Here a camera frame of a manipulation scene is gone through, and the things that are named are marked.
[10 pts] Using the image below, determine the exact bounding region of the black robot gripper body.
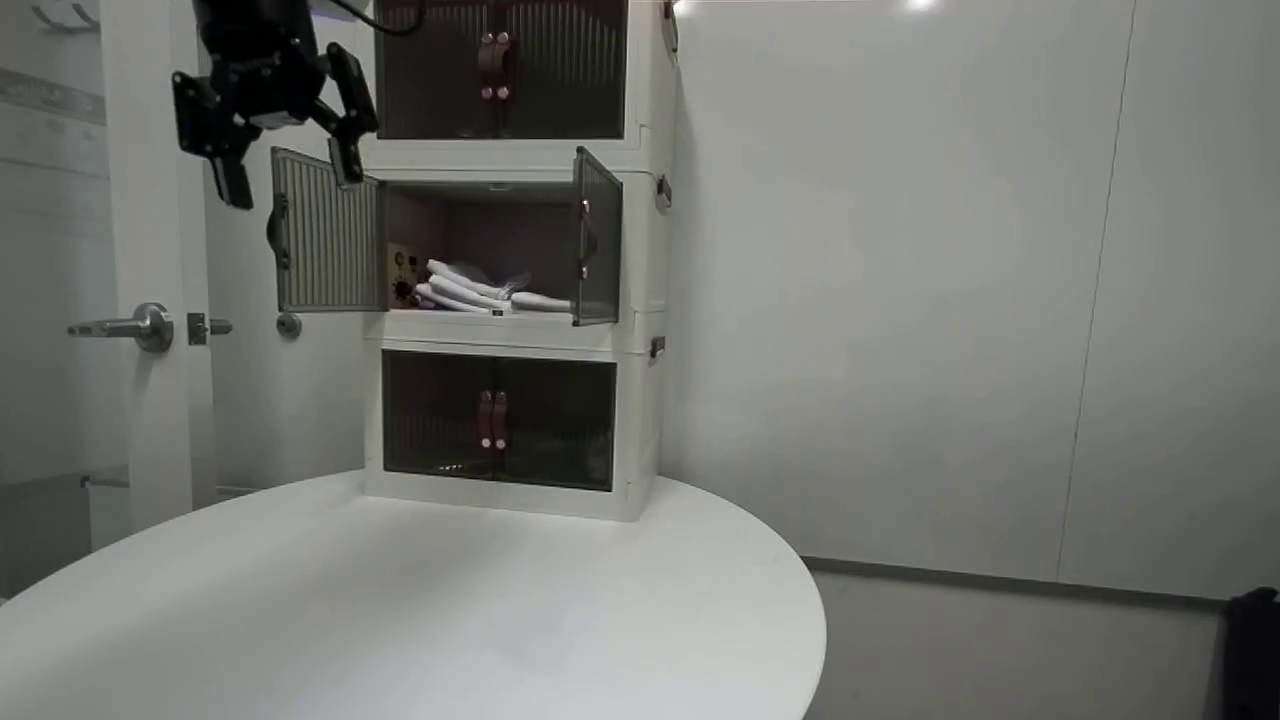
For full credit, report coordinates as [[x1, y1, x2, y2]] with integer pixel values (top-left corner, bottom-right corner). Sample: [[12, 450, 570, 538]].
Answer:
[[193, 0, 330, 132]]

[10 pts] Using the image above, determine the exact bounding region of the smoky cabinet door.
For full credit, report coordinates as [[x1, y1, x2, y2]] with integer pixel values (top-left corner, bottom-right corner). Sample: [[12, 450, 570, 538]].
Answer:
[[492, 0, 633, 146], [492, 352, 619, 497], [381, 348, 502, 497], [267, 146, 388, 320], [570, 146, 630, 332], [374, 0, 502, 146]]

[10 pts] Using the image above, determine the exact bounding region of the white stacked storage cabinet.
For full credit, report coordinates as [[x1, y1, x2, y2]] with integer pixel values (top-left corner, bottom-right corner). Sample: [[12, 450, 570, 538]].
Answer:
[[357, 0, 681, 524]]

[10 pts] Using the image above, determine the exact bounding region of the white room door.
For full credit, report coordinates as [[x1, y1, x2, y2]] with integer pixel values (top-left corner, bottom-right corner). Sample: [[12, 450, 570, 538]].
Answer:
[[98, 0, 221, 538]]

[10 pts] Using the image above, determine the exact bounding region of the small brown box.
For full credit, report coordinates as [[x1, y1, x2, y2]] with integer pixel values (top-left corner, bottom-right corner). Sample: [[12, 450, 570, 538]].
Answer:
[[383, 235, 421, 312]]

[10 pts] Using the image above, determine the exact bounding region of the silver door latch plate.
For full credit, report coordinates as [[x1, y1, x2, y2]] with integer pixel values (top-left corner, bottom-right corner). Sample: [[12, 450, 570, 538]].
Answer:
[[185, 307, 236, 348]]

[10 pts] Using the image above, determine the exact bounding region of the black object at floor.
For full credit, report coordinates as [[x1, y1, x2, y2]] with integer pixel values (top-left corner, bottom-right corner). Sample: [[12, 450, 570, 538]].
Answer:
[[1221, 586, 1280, 720]]

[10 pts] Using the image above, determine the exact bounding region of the smoky cabinet door, red handle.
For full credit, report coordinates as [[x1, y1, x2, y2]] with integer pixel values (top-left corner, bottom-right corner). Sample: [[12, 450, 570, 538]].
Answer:
[[492, 0, 633, 146], [374, 0, 502, 146], [492, 352, 619, 497], [381, 348, 502, 497]]

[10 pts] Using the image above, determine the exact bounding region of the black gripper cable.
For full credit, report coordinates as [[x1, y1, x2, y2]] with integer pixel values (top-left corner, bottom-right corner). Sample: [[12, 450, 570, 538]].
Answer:
[[326, 0, 432, 42]]

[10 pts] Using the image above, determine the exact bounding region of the silver lever door handle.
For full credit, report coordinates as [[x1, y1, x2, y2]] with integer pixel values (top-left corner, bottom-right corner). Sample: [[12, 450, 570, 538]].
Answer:
[[70, 301, 179, 362]]

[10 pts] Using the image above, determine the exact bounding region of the black cabinet door handle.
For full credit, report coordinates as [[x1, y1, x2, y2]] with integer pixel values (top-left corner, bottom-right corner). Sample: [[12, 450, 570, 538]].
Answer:
[[575, 198, 601, 288]]

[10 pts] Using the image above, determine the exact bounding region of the smoky cabinet door, black handle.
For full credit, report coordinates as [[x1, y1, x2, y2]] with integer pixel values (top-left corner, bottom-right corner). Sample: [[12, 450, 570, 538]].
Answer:
[[570, 146, 630, 332]]

